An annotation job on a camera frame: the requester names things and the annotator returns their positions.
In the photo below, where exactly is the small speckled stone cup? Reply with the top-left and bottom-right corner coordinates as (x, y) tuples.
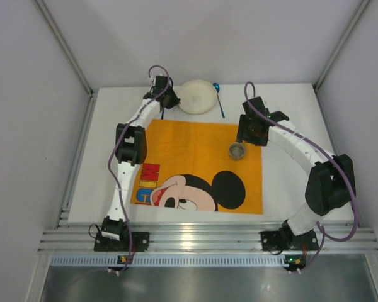
(229, 142), (246, 161)

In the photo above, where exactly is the cream round plate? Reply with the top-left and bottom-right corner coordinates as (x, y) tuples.
(177, 79), (217, 115)

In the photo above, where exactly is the blue metallic spoon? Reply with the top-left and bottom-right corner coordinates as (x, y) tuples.
(213, 82), (226, 118)

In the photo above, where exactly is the orange Mickey Mouse cloth placemat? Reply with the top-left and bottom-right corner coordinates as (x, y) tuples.
(130, 120), (263, 215)

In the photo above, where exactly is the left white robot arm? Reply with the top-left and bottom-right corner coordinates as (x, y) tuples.
(101, 74), (180, 242)

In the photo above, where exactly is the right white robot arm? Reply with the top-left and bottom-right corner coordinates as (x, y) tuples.
(237, 97), (360, 242)

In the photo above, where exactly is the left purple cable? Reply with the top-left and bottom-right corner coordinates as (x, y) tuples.
(107, 65), (171, 273)

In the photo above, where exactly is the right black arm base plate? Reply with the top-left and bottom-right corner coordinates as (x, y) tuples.
(260, 230), (319, 252)

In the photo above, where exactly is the left aluminium frame post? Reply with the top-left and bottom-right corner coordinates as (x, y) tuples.
(32, 0), (93, 96)

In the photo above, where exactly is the aluminium frame post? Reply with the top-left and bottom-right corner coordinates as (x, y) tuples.
(312, 0), (373, 94)
(32, 0), (93, 96)

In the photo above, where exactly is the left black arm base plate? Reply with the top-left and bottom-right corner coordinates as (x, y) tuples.
(93, 232), (149, 252)

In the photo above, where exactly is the right aluminium frame post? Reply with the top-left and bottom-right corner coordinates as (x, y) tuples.
(312, 0), (373, 94)

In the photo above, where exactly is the aluminium mounting rail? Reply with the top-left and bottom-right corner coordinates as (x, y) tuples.
(38, 222), (378, 254)

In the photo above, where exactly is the slotted grey cable duct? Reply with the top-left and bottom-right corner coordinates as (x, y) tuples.
(50, 254), (304, 267)

